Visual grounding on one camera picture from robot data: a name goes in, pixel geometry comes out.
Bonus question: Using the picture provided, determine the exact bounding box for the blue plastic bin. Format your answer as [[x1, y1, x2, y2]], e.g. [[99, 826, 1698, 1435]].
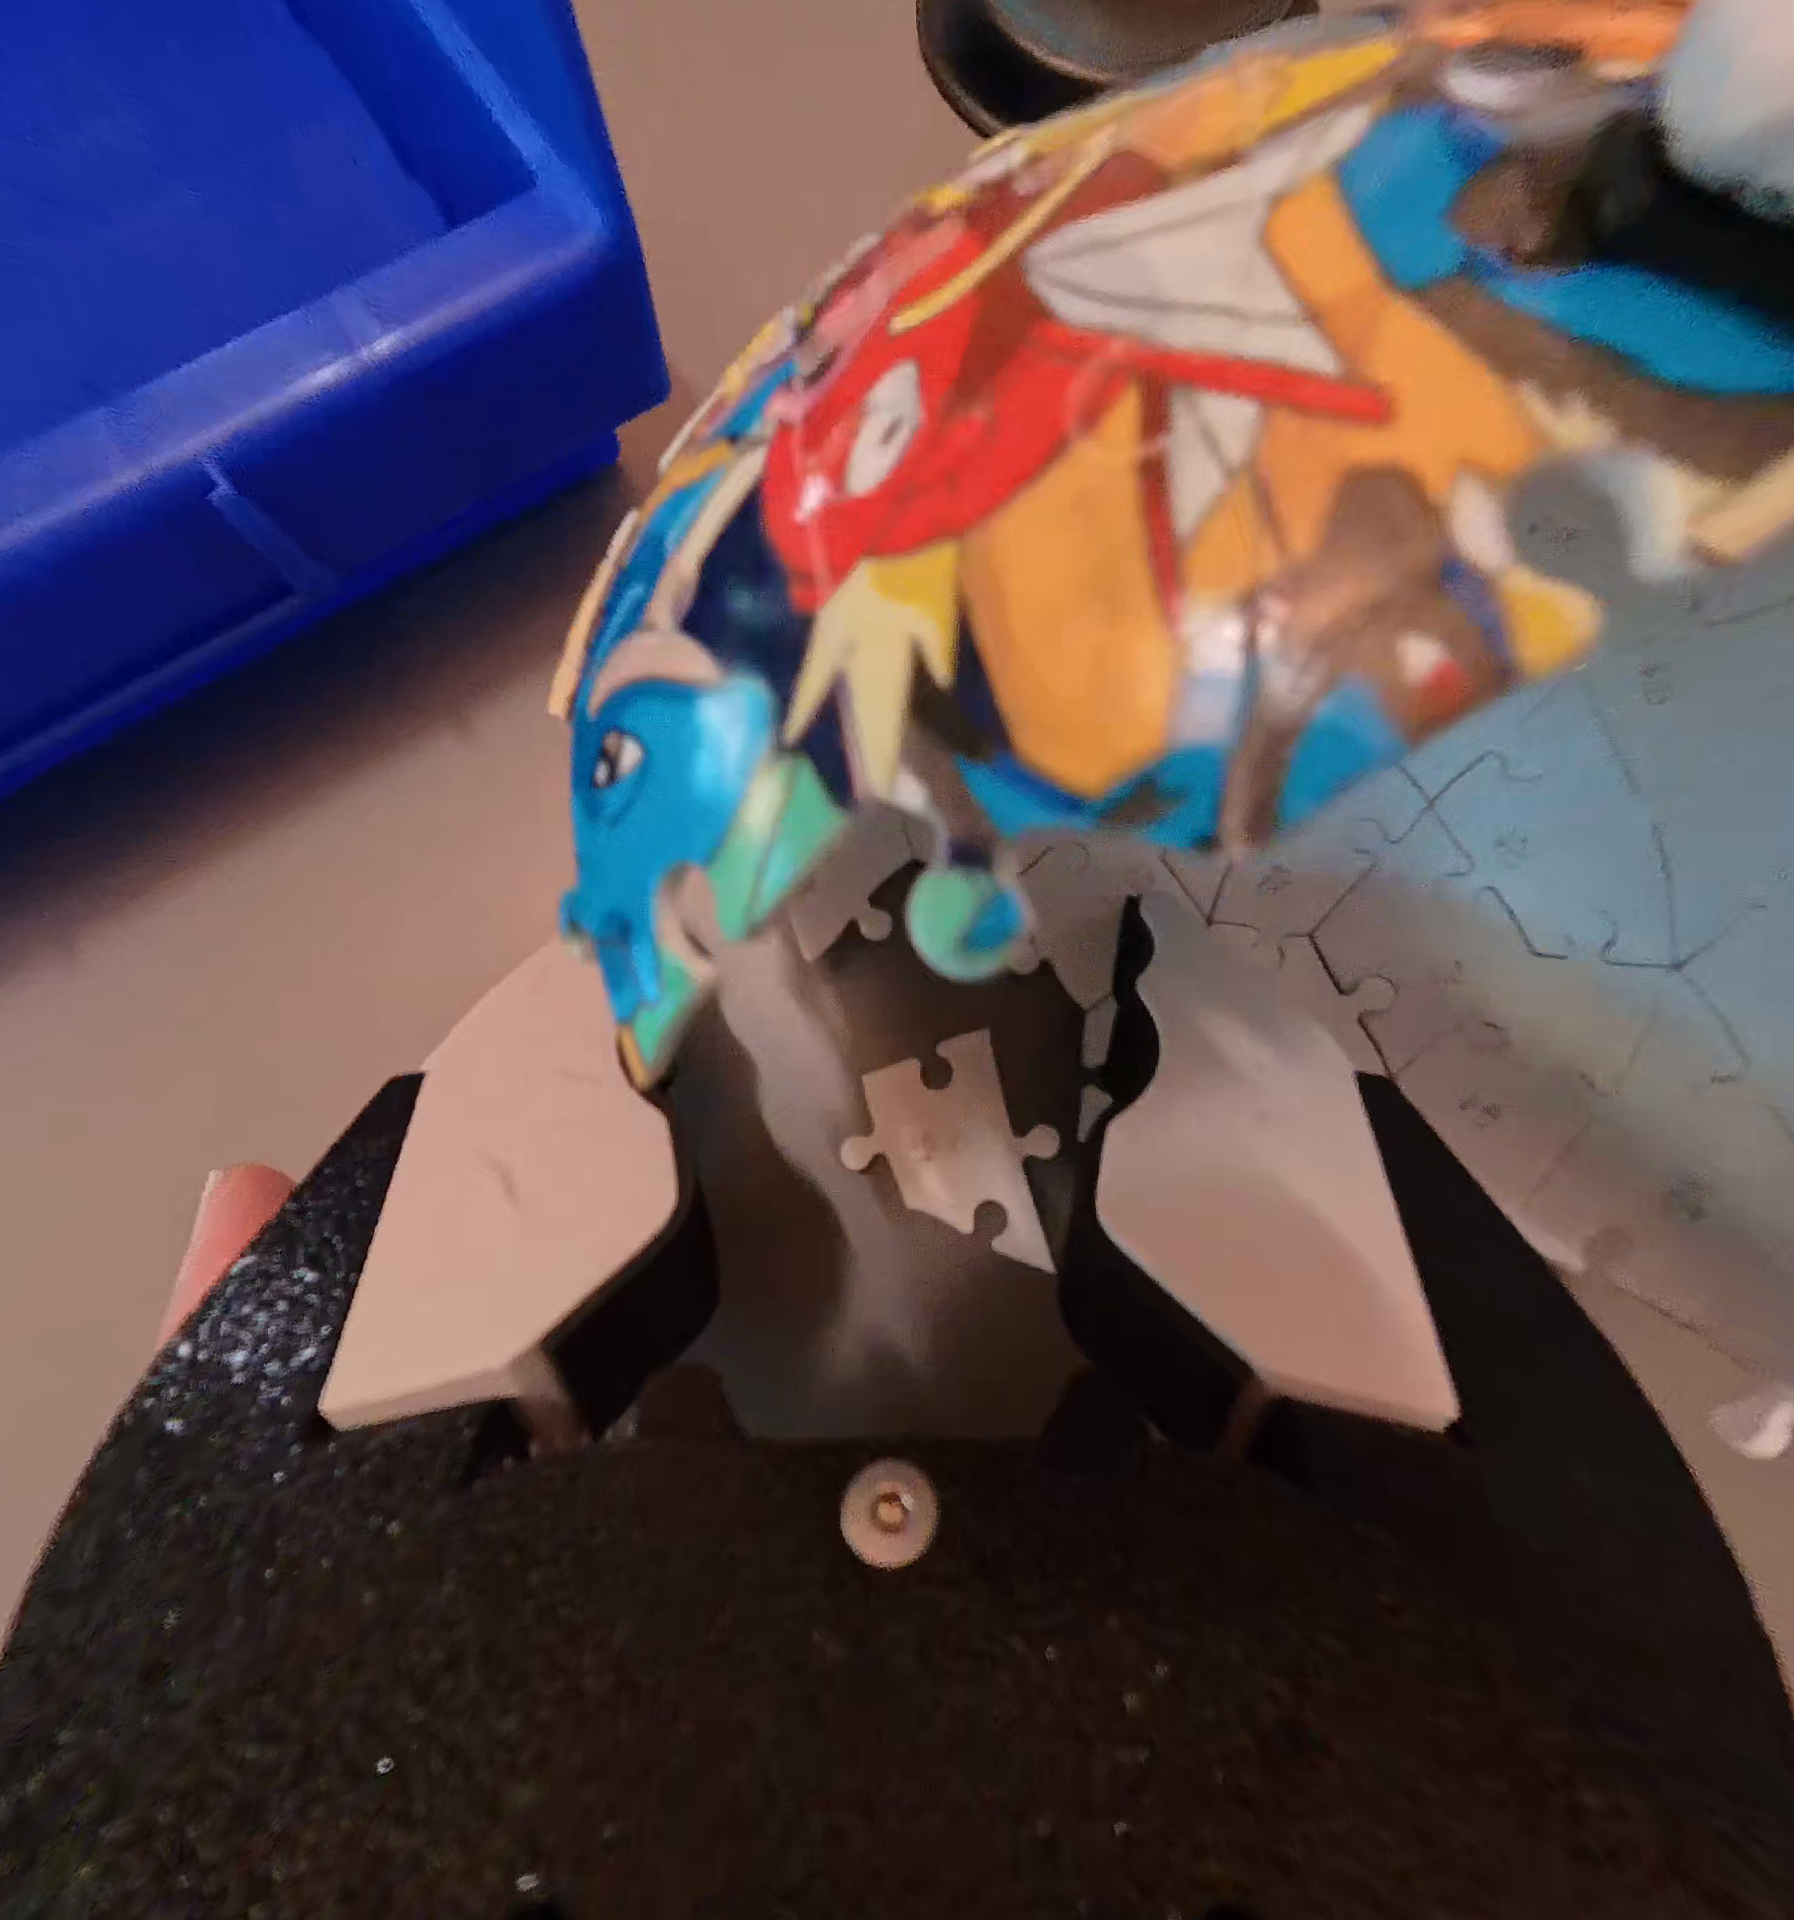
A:
[[0, 0, 674, 832]]

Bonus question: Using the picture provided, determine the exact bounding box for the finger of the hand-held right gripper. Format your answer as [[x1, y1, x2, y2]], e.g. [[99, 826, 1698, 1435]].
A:
[[1646, 0, 1794, 257]]

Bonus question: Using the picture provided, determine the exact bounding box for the colourful puzzle ball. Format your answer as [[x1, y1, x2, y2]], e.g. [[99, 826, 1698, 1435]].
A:
[[544, 0, 1794, 1428]]

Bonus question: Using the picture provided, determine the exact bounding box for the dark glossy round object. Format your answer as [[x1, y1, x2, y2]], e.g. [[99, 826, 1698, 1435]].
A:
[[916, 0, 1294, 137]]

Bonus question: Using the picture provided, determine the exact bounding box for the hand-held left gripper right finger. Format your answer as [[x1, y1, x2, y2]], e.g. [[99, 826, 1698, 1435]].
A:
[[1065, 898, 1464, 1456]]

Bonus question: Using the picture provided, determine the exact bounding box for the grey puzzle piece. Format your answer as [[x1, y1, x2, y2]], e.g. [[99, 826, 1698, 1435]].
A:
[[840, 1033, 1065, 1278]]

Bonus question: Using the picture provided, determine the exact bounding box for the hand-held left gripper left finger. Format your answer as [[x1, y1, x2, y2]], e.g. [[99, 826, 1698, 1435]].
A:
[[317, 940, 721, 1448]]

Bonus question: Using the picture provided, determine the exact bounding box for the person's left hand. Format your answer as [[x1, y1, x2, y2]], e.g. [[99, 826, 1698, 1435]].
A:
[[157, 1161, 300, 1353]]

